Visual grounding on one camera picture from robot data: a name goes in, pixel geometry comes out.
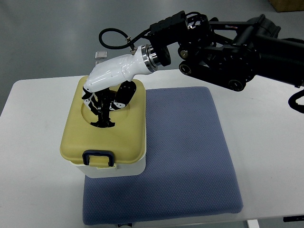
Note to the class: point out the cardboard box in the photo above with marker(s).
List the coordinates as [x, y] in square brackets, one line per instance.
[287, 5]

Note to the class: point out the white table leg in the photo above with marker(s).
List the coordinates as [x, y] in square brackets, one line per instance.
[253, 223]

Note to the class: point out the white storage box base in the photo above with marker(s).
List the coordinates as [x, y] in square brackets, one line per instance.
[118, 170]

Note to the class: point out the upper metal floor plate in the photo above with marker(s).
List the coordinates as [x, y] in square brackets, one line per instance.
[101, 55]

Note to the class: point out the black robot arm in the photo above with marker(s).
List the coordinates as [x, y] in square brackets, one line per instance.
[227, 53]

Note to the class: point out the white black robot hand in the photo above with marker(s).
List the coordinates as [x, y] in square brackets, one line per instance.
[111, 82]

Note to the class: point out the black lid handle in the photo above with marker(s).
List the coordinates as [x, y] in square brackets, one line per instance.
[102, 120]

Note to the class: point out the blue-grey padded mat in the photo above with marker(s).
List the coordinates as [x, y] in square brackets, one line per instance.
[188, 173]

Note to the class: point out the yellow storage box lid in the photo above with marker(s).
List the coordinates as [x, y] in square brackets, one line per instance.
[126, 140]

